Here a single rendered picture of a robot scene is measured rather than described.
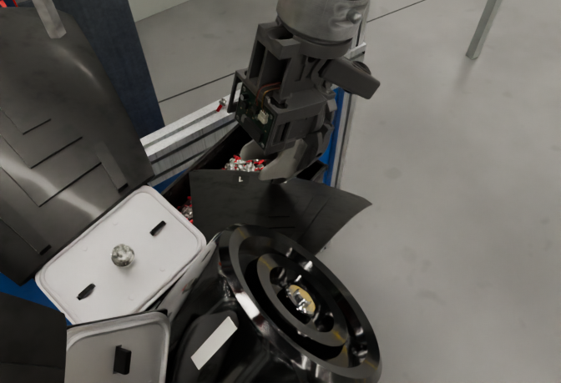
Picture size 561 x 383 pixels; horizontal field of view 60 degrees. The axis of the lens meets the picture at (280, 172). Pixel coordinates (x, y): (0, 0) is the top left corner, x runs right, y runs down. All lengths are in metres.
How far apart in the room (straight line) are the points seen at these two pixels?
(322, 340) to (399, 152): 1.69
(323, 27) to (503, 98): 1.88
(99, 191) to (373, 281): 1.37
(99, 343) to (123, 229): 0.11
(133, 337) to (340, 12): 0.29
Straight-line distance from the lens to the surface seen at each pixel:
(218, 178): 0.60
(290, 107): 0.45
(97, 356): 0.23
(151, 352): 0.25
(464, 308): 1.68
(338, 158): 1.23
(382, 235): 1.72
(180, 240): 0.32
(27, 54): 0.43
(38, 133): 0.37
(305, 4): 0.42
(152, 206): 0.33
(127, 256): 0.31
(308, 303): 0.28
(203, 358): 0.25
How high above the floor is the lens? 1.49
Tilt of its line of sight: 55 degrees down
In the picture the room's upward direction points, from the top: straight up
